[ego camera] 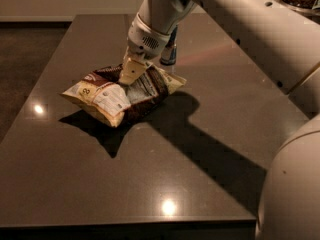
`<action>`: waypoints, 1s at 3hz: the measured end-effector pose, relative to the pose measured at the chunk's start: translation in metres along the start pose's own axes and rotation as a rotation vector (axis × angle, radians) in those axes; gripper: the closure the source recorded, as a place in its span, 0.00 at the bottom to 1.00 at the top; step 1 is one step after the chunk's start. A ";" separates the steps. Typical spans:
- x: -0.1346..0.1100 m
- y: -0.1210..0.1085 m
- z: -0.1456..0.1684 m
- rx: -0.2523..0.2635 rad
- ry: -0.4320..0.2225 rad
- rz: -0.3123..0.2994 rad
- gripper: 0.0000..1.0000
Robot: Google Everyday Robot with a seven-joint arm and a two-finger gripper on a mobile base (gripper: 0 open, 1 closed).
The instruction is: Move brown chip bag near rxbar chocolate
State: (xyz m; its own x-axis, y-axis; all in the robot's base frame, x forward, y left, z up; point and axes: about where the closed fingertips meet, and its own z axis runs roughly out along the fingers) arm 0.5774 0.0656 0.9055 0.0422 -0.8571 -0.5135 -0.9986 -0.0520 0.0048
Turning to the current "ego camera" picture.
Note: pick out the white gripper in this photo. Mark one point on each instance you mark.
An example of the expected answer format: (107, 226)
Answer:
(145, 40)

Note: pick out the brown and cream chip bag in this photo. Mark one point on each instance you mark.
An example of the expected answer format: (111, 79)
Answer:
(101, 96)

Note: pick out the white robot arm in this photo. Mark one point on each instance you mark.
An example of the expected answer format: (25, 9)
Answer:
(284, 46)

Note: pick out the blue silver drink can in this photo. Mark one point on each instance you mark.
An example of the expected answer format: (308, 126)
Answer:
(168, 55)

